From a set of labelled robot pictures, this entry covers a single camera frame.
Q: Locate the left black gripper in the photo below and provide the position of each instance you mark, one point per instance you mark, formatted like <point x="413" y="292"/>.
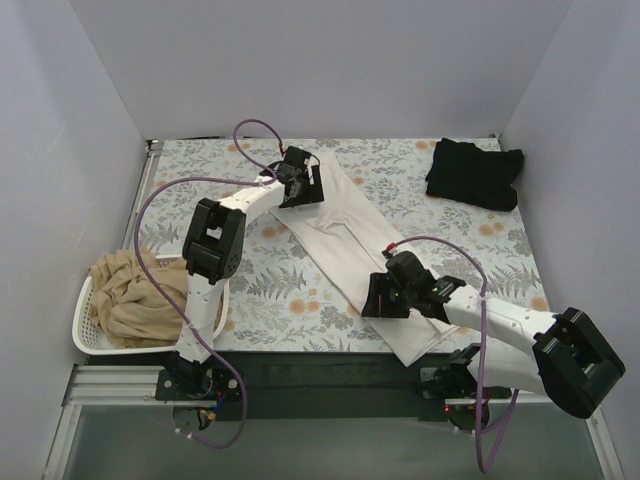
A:
<point x="304" y="188"/>

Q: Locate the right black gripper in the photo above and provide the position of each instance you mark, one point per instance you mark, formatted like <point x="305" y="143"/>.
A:
<point x="379" y="296"/>

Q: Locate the white t shirt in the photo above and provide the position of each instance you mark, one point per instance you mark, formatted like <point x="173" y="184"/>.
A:
<point x="344" y="235"/>

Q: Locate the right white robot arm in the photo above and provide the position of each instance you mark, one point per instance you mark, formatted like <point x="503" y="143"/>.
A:
<point x="563" y="356"/>

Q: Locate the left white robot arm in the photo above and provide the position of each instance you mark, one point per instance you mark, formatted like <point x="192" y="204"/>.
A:
<point x="213" y="251"/>

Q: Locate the black folded t shirt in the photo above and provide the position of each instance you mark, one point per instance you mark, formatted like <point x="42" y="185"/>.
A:
<point x="463" y="172"/>

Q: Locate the beige t shirt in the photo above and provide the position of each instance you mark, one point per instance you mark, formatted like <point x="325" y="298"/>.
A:
<point x="128" y="308"/>

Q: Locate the white laundry basket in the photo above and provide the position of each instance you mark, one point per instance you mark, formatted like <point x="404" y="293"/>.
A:
<point x="91" y="340"/>

